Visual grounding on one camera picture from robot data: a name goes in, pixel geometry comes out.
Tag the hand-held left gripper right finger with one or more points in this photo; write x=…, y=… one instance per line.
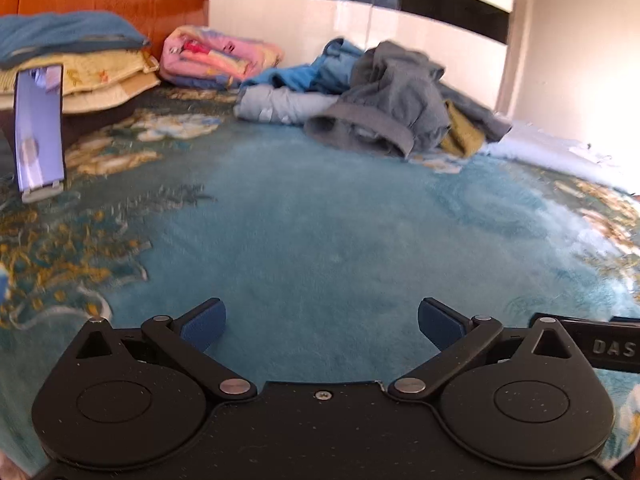
x=440, y=327

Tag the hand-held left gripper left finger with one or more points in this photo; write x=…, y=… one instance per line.
x=205, y=327

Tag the teal floral bed blanket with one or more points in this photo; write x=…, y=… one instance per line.
x=320, y=240

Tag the olive yellow garment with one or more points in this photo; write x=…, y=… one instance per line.
x=465, y=135

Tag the white phone stand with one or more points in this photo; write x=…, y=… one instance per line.
x=42, y=191

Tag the grey garment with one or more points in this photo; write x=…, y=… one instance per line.
x=390, y=100

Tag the pale blue rolled garment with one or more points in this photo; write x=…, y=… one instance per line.
x=280, y=105

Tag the dark grey cushion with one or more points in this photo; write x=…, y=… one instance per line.
x=90, y=122

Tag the beige pillow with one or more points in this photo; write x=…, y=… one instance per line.
x=105, y=94

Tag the smartphone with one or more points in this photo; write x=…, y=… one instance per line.
x=39, y=127

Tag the pink folded blanket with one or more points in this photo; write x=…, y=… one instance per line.
x=215, y=57

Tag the yellow striped pillow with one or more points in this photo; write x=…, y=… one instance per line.
x=95, y=70

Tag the blue pillow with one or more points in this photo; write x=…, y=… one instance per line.
x=65, y=35

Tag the white and black wardrobe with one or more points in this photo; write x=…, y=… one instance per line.
x=360, y=10

